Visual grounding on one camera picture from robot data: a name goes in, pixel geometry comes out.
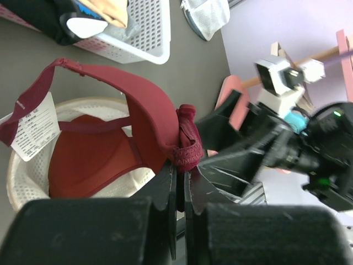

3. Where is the teal item under table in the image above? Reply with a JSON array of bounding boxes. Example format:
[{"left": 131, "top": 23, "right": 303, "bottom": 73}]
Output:
[{"left": 284, "top": 110, "right": 309, "bottom": 134}]

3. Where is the dark red bra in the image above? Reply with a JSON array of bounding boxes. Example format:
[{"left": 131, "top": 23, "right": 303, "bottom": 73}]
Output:
[{"left": 1, "top": 58, "right": 204, "bottom": 199}]

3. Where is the beige folded garment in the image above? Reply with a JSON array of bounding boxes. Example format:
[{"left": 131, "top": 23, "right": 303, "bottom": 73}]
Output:
[{"left": 79, "top": 0, "right": 129, "bottom": 29}]

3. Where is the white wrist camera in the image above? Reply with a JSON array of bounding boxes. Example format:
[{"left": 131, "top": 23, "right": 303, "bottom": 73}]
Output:
[{"left": 255, "top": 55, "right": 325, "bottom": 118}]

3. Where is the white perforated plastic basket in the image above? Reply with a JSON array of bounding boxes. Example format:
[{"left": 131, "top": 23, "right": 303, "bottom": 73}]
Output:
[{"left": 1, "top": 1, "right": 171, "bottom": 65}]

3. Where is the grey garment in basket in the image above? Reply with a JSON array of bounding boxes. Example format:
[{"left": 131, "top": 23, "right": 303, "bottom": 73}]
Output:
[{"left": 104, "top": 18, "right": 141, "bottom": 42}]

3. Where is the black white sock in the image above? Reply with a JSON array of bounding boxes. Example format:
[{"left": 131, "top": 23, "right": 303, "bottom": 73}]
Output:
[{"left": 24, "top": 0, "right": 109, "bottom": 46}]

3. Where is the pink two-tier side table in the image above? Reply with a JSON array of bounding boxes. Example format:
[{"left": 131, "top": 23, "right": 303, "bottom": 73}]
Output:
[{"left": 215, "top": 29, "right": 353, "bottom": 174}]

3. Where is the white bra care label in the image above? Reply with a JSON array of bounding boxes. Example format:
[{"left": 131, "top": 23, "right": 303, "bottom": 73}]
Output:
[{"left": 11, "top": 92, "right": 60, "bottom": 162}]

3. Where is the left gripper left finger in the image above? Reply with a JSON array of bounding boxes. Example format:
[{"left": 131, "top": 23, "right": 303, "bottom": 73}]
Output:
[{"left": 1, "top": 163, "right": 177, "bottom": 264}]

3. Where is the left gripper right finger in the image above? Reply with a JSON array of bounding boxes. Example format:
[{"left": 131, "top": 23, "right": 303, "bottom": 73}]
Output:
[{"left": 183, "top": 168, "right": 352, "bottom": 264}]

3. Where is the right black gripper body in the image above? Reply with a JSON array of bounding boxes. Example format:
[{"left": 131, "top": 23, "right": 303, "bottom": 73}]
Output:
[{"left": 192, "top": 91, "right": 323, "bottom": 204}]

